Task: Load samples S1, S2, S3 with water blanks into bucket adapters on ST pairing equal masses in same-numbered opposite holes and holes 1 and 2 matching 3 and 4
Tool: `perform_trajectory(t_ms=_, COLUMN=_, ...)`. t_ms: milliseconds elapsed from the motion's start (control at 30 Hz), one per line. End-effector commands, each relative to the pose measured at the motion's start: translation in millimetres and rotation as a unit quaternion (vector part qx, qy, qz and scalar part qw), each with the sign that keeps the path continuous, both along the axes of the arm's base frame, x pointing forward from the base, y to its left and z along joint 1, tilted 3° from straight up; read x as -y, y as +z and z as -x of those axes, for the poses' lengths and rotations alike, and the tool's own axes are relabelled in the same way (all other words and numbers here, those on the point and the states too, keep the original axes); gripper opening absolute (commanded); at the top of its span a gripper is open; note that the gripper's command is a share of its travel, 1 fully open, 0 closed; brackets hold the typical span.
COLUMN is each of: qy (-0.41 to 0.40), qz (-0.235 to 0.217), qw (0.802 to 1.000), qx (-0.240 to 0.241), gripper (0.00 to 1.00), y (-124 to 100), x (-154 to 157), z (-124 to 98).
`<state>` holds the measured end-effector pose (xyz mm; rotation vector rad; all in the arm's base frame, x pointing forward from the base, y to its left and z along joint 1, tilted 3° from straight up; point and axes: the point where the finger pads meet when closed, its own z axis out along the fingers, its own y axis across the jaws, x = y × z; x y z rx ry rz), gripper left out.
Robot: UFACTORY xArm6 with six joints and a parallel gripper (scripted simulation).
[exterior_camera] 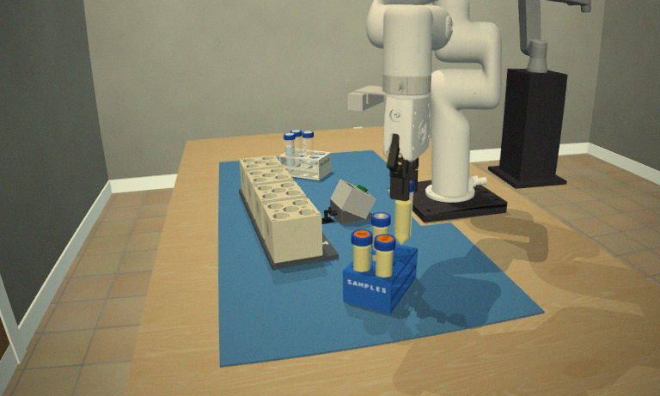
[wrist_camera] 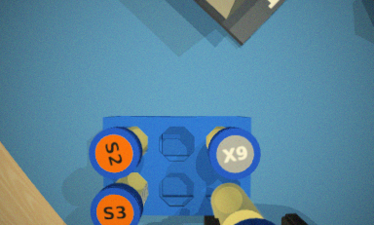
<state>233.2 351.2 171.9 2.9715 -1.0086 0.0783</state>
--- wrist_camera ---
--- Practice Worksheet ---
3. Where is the blue bench mat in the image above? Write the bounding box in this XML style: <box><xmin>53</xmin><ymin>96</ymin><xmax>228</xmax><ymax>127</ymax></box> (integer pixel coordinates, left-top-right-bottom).
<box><xmin>0</xmin><ymin>0</ymin><xmax>374</xmax><ymax>225</ymax></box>

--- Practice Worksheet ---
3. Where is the blue tube rack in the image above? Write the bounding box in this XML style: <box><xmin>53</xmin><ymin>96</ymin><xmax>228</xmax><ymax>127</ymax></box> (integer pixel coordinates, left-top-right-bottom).
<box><xmin>103</xmin><ymin>116</ymin><xmax>251</xmax><ymax>215</ymax></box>

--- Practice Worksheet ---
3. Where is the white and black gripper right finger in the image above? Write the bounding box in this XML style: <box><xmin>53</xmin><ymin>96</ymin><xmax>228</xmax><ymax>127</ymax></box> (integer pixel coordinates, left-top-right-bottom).
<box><xmin>281</xmin><ymin>213</ymin><xmax>308</xmax><ymax>225</ymax></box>

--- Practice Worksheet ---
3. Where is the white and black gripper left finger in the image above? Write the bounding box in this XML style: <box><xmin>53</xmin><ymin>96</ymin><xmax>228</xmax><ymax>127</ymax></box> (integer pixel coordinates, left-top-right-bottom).
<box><xmin>204</xmin><ymin>215</ymin><xmax>220</xmax><ymax>225</ymax></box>

